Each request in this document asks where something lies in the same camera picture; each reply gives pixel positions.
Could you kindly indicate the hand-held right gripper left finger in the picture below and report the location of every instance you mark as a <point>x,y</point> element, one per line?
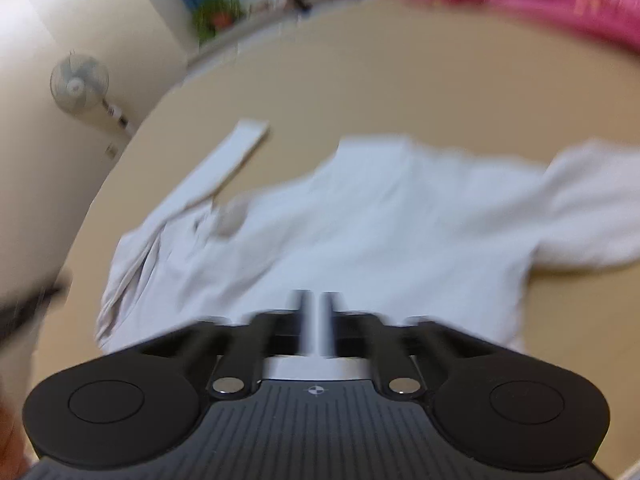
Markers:
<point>302,320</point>

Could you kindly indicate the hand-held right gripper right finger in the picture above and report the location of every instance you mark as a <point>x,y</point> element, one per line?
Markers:
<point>327,320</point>

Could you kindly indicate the green potted plant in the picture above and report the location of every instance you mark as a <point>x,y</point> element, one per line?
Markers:
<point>215,15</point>

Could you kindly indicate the white wall fan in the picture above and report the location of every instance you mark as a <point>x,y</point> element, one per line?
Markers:
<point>77,85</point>

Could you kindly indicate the white towel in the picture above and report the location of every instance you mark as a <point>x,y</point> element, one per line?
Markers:
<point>400,210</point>

